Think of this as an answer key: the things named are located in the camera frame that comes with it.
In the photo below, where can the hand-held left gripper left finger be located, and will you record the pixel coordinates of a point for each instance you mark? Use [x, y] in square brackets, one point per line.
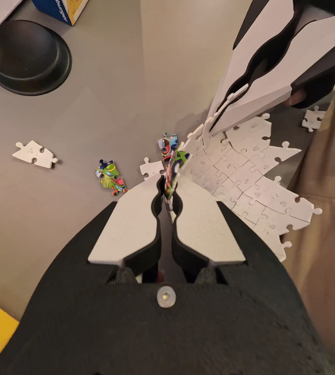
[123, 231]

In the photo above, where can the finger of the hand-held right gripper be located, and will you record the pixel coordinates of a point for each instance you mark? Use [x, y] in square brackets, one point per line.
[308, 55]
[252, 32]

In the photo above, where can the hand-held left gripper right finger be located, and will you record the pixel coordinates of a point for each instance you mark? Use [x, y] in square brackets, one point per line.
[208, 231]

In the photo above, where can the colourful puzzle ball shell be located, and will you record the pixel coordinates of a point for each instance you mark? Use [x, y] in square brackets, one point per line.
[243, 181]

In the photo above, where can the green colourful puzzle piece pair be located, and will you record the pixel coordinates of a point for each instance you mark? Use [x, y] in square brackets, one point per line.
[110, 177]

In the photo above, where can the white single puzzle piece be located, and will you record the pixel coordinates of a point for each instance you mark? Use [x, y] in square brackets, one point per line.
[312, 118]
[152, 168]

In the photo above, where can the blue red puzzle piece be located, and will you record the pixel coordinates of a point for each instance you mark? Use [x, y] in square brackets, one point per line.
[167, 146]

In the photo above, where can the white joined puzzle piece pair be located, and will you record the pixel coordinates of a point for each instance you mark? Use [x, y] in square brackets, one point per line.
[34, 153]

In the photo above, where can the blue puzzle box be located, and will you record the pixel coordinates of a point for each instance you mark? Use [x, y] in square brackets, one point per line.
[53, 8]

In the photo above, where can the black round ball stand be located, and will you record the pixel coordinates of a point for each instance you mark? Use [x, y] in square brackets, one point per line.
[26, 52]

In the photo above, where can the person's right hand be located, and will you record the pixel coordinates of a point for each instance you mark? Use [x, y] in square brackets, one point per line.
[296, 98]

